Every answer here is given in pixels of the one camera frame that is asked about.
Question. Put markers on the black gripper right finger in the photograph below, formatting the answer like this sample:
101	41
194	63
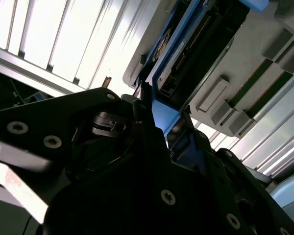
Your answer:
225	195

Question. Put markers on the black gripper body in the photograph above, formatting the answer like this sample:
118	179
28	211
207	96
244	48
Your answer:
107	208

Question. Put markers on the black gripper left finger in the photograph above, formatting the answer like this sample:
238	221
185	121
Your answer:
34	127

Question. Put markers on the hard disk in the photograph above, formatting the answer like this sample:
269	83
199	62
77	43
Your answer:
169	115

